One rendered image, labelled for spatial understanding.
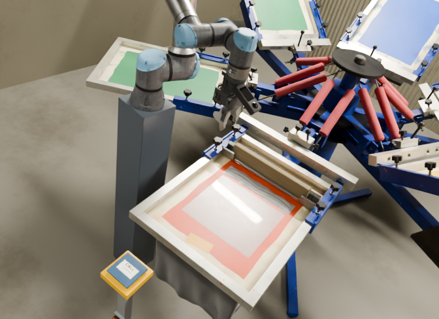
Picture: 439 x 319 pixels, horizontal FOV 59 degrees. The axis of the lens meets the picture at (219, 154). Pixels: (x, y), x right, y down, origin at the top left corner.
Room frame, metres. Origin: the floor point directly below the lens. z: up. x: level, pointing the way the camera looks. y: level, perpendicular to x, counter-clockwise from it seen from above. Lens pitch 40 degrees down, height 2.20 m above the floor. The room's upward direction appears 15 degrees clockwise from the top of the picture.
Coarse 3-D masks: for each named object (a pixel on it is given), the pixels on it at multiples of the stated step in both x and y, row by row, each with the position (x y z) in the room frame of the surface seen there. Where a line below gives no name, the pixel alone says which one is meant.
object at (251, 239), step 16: (240, 208) 1.17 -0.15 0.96; (256, 208) 1.19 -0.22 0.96; (272, 208) 1.21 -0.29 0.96; (224, 224) 1.06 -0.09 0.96; (240, 224) 1.08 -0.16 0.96; (256, 224) 1.10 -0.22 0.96; (272, 224) 1.12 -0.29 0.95; (208, 240) 0.96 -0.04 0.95; (224, 240) 0.98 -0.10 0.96; (240, 240) 1.00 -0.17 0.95; (256, 240) 1.02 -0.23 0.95; (272, 240) 1.04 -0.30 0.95; (224, 256) 0.90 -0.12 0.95; (240, 256) 0.92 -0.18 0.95; (256, 256) 0.94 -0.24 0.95; (240, 272) 0.85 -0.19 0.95
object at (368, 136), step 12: (288, 84) 2.18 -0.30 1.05; (288, 96) 2.04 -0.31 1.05; (300, 96) 2.13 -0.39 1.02; (300, 108) 2.09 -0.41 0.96; (312, 120) 1.85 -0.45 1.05; (324, 120) 1.93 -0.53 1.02; (348, 120) 2.00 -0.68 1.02; (384, 120) 2.12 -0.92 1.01; (396, 120) 2.08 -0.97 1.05; (360, 132) 1.91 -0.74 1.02; (384, 132) 2.08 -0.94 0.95; (360, 144) 1.82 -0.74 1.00; (372, 144) 1.79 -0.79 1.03; (360, 156) 1.79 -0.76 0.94
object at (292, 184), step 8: (240, 144) 1.46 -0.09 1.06; (240, 152) 1.44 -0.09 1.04; (248, 152) 1.42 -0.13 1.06; (248, 160) 1.41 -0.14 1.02; (256, 160) 1.40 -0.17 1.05; (264, 160) 1.39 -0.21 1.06; (256, 168) 1.39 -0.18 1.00; (264, 168) 1.37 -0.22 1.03; (272, 168) 1.36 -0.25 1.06; (272, 176) 1.35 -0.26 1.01; (280, 176) 1.34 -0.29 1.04; (288, 176) 1.33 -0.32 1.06; (280, 184) 1.33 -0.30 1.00; (288, 184) 1.31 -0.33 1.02; (296, 184) 1.30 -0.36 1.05; (304, 184) 1.30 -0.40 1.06; (296, 192) 1.29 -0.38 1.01; (304, 192) 1.28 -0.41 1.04
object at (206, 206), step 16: (224, 176) 1.33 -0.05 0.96; (256, 176) 1.39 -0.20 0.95; (192, 192) 1.18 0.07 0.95; (208, 192) 1.21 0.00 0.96; (224, 192) 1.23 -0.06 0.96; (240, 192) 1.26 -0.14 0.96; (176, 208) 1.08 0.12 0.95; (192, 208) 1.10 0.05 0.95; (208, 208) 1.12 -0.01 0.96; (224, 208) 1.14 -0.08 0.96; (176, 224) 0.99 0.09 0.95; (192, 224) 1.01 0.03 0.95; (208, 224) 1.03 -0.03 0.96
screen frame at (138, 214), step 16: (256, 144) 1.59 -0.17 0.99; (208, 160) 1.38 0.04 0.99; (272, 160) 1.53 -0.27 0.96; (288, 160) 1.53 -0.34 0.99; (176, 176) 1.22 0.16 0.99; (192, 176) 1.27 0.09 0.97; (304, 176) 1.45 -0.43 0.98; (160, 192) 1.11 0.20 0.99; (144, 208) 1.00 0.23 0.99; (144, 224) 0.93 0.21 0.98; (304, 224) 1.14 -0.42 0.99; (160, 240) 0.90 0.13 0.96; (176, 240) 0.89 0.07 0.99; (192, 256) 0.84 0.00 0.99; (288, 256) 0.95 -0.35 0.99; (208, 272) 0.80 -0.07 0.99; (272, 272) 0.86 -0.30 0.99; (224, 288) 0.76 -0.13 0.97; (240, 288) 0.77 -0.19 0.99; (256, 288) 0.78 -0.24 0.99; (240, 304) 0.73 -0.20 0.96
